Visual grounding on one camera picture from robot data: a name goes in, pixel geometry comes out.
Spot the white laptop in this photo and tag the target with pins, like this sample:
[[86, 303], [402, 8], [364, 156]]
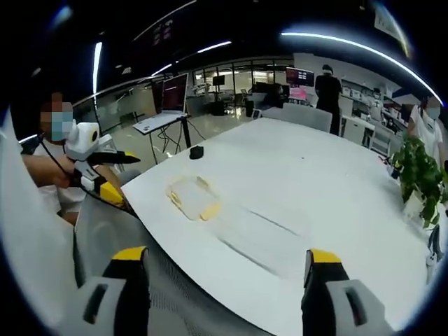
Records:
[[173, 105]]

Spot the black screen on stand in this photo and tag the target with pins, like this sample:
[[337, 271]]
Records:
[[218, 80]]

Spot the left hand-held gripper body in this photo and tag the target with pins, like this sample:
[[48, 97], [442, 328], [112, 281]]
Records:
[[81, 140]]

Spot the short ceiling light strip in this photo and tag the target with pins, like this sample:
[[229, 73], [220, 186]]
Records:
[[97, 66], [214, 47]]

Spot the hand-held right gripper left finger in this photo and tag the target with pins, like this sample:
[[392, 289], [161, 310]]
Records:
[[120, 280]]

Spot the dark monitor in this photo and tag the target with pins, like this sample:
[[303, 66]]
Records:
[[157, 96]]

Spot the small black object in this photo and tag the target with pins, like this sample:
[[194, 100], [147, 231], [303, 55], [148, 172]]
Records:
[[196, 153]]

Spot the grey mesh office chair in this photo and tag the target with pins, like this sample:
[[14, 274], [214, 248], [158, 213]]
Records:
[[168, 290]]

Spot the person's white shirt torso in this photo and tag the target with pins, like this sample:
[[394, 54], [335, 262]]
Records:
[[66, 199]]

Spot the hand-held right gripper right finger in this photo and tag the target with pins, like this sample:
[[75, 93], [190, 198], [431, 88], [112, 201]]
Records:
[[327, 280]]

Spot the white shelving unit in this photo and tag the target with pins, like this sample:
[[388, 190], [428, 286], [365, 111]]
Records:
[[364, 105]]

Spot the pale grey chair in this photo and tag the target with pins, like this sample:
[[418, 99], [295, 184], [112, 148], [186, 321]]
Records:
[[308, 117]]

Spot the wall monitor screen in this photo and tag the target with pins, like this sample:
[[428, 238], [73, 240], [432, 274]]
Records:
[[299, 75]]

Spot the green potted plant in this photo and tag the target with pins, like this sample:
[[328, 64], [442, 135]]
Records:
[[418, 175]]

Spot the long ceiling light strip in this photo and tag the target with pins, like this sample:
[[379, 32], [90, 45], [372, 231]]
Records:
[[367, 47]]

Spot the clear plastic food container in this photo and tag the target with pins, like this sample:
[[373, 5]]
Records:
[[266, 238]]

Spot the clear plastic bag yellow edge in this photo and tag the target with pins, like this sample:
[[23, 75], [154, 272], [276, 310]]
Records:
[[194, 197]]

